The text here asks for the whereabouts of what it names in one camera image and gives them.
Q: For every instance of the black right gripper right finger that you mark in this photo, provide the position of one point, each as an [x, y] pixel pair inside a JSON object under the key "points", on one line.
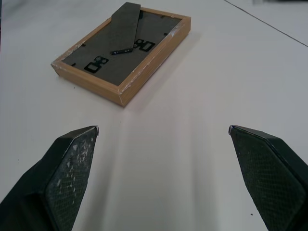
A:
{"points": [[272, 178]]}

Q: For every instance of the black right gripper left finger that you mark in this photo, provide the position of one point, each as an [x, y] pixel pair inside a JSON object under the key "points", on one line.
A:
{"points": [[48, 180]]}

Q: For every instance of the wooden picture frame face down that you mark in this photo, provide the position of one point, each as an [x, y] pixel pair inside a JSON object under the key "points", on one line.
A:
{"points": [[125, 57]]}

